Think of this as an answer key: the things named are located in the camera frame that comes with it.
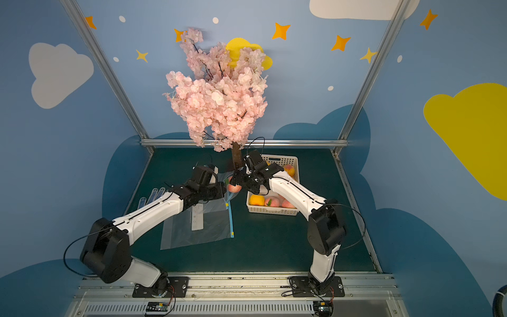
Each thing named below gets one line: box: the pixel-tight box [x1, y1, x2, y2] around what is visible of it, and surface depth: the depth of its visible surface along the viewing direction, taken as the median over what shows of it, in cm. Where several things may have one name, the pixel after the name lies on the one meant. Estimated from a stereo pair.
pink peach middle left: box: [264, 196, 280, 207], surface depth 93 cm
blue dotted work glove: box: [137, 187, 169, 210], surface depth 103 cm
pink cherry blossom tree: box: [163, 27, 269, 170], surface depth 70 cm
